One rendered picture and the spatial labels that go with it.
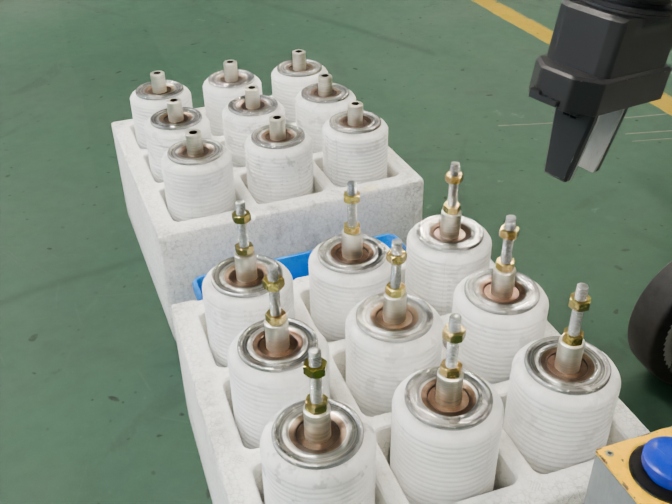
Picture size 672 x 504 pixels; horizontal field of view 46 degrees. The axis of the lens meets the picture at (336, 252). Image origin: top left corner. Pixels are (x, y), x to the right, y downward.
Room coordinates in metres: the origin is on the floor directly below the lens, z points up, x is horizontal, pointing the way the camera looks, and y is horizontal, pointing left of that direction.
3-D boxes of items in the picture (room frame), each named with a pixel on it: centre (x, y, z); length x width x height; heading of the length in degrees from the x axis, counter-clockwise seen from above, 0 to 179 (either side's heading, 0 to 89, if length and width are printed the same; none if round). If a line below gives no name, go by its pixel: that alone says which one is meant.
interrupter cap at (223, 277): (0.68, 0.09, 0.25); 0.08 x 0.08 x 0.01
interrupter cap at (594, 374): (0.53, -0.21, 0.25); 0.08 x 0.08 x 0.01
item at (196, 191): (0.97, 0.19, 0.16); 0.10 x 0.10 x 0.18
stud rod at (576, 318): (0.53, -0.21, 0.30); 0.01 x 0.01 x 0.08
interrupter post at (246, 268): (0.68, 0.09, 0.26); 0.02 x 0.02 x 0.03
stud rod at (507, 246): (0.64, -0.17, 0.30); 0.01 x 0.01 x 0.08
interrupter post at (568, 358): (0.53, -0.21, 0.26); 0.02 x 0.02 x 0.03
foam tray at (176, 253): (1.12, 0.12, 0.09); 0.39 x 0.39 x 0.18; 22
